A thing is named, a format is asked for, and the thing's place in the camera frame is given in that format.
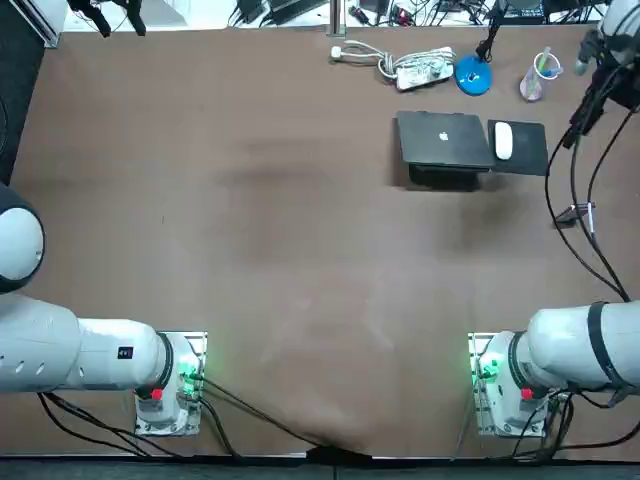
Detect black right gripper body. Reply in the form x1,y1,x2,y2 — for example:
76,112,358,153
578,68,624,134

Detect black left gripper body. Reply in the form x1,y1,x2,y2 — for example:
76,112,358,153
67,0,147,13

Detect silver laptop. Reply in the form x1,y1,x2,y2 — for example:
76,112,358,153
394,109,497,193

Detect black mouse pad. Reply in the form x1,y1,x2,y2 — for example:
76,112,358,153
486,118,550,178

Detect white computer mouse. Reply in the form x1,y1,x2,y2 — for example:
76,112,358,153
493,121,515,162

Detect green and blue pen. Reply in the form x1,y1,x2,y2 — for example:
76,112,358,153
541,45,564,80

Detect pink translucent pen cup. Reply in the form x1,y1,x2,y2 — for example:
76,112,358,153
519,47,564,104

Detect blue desk lamp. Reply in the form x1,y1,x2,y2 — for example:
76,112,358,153
453,0,516,98

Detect white power strip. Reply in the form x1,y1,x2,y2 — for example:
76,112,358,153
395,46,458,93

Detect aluminium edge rail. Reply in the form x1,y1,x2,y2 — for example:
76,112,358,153
29,0,69,49

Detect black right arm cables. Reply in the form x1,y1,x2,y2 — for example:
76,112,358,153
543,49,640,304

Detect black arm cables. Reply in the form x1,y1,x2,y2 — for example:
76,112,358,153
36,373,372,459
543,49,640,304

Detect tangle of cables and devices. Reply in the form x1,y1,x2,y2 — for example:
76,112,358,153
228,0,612,28

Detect aluminium profile post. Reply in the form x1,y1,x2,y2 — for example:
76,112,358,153
325,0,348,38

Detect white cable with plug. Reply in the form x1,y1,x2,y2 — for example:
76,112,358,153
329,40,401,80

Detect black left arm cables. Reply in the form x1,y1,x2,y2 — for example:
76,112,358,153
36,373,372,459

